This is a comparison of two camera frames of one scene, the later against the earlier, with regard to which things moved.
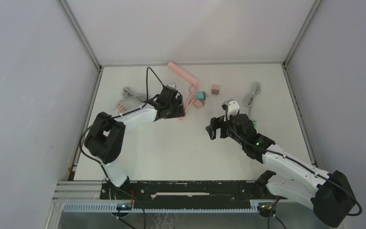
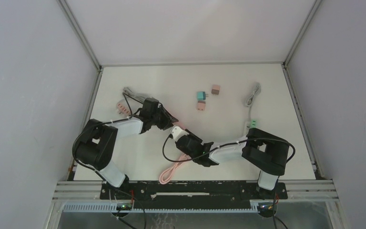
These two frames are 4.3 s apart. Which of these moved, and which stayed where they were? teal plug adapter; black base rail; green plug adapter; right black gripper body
Moved: right black gripper body
Stayed: teal plug adapter; black base rail; green plug adapter
